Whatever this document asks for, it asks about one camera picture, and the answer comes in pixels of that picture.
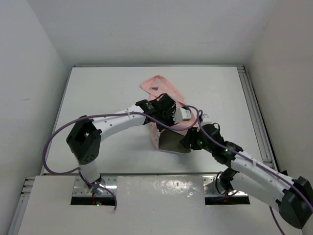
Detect pink bunny print pillowcase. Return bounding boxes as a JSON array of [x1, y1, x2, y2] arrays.
[[140, 75, 196, 151]]

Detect grey pillow with orange flowers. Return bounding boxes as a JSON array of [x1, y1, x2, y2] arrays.
[[158, 130, 191, 154]]

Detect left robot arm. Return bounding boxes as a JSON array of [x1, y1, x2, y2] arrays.
[[66, 94, 189, 183]]

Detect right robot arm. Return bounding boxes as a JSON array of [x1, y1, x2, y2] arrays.
[[180, 124, 313, 229]]

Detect white front cover panel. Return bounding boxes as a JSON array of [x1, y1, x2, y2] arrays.
[[19, 176, 302, 235]]

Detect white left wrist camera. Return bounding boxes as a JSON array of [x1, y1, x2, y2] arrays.
[[177, 107, 192, 122]]

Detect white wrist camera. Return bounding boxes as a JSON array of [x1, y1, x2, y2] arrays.
[[201, 115, 212, 126], [177, 107, 192, 122]]

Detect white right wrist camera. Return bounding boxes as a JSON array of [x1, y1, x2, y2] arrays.
[[201, 115, 212, 126]]

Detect aluminium frame rail right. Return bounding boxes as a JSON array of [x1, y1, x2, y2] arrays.
[[237, 66, 280, 171]]

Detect aluminium frame rail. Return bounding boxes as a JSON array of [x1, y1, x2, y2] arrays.
[[7, 177, 35, 235], [237, 66, 280, 171]]

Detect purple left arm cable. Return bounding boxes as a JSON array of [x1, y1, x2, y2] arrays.
[[43, 105, 203, 211]]

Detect aluminium frame rail left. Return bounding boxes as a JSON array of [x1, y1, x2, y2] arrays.
[[7, 177, 35, 235]]

